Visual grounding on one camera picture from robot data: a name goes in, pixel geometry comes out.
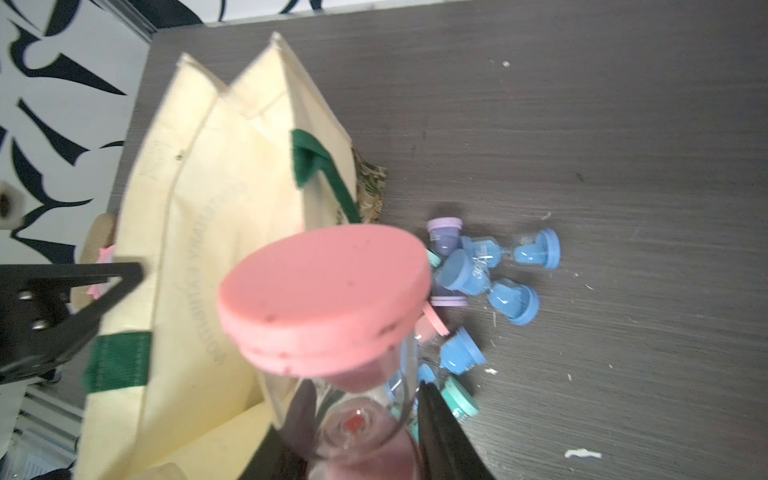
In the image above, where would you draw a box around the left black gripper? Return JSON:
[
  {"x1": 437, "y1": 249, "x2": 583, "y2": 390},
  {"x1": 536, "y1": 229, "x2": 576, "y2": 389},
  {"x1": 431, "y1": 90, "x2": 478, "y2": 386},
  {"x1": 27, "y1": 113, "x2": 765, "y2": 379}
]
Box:
[{"x1": 1, "y1": 262, "x2": 144, "y2": 384}]

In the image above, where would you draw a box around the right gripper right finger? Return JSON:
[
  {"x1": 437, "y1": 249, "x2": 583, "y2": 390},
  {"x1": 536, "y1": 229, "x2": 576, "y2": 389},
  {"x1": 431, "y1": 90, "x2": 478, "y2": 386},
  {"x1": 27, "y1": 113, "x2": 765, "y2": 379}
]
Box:
[{"x1": 417, "y1": 382, "x2": 494, "y2": 480}]

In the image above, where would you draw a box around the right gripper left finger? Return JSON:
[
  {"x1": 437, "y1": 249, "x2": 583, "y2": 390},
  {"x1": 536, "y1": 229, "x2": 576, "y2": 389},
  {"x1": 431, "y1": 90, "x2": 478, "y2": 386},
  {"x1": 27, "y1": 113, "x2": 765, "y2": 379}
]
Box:
[{"x1": 239, "y1": 380, "x2": 317, "y2": 480}]

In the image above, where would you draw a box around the cream canvas tote bag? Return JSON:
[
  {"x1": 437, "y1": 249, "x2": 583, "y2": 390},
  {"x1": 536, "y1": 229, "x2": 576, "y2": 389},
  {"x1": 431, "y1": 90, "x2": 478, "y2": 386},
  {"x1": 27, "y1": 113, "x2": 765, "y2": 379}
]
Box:
[{"x1": 75, "y1": 34, "x2": 381, "y2": 479}]

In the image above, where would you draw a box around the pink hourglass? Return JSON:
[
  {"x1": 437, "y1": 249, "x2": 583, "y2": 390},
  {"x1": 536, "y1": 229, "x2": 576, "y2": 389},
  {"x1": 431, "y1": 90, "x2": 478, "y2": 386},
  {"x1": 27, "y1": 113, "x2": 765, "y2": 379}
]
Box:
[
  {"x1": 217, "y1": 224, "x2": 432, "y2": 479},
  {"x1": 414, "y1": 302, "x2": 450, "y2": 344}
]

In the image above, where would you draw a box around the teal hourglass middle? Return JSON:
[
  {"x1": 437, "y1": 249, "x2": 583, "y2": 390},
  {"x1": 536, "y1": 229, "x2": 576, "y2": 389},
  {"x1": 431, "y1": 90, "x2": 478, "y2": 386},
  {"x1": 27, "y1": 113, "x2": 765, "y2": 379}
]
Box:
[{"x1": 440, "y1": 375, "x2": 479, "y2": 423}]

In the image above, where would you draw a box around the blue hourglass front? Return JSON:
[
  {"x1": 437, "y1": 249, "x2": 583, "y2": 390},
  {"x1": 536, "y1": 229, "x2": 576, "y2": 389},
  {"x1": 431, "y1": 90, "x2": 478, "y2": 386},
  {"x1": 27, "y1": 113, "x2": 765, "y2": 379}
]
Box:
[{"x1": 440, "y1": 327, "x2": 487, "y2": 375}]

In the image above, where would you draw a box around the light blue hourglass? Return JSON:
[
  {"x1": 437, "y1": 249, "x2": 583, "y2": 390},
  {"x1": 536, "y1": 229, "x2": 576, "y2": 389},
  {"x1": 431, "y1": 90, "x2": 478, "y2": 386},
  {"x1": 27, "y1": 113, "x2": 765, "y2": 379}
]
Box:
[{"x1": 486, "y1": 279, "x2": 541, "y2": 326}]

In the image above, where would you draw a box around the blue hourglass centre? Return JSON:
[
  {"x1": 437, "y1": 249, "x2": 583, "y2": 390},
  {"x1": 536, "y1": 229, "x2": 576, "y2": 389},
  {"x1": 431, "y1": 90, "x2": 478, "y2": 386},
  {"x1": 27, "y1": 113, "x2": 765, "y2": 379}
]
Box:
[{"x1": 436, "y1": 249, "x2": 491, "y2": 296}]

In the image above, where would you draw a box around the purple hourglass near bag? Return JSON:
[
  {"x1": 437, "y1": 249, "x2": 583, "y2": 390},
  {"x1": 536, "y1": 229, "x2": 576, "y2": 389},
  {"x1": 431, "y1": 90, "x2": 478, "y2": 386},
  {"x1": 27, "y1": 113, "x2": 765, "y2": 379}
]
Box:
[{"x1": 426, "y1": 217, "x2": 463, "y2": 257}]

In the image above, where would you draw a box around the blue hourglass back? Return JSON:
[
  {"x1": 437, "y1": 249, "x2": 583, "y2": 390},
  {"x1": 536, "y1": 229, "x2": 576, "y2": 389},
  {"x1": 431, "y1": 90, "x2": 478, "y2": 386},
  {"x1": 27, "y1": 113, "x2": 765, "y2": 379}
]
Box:
[{"x1": 512, "y1": 228, "x2": 562, "y2": 269}]

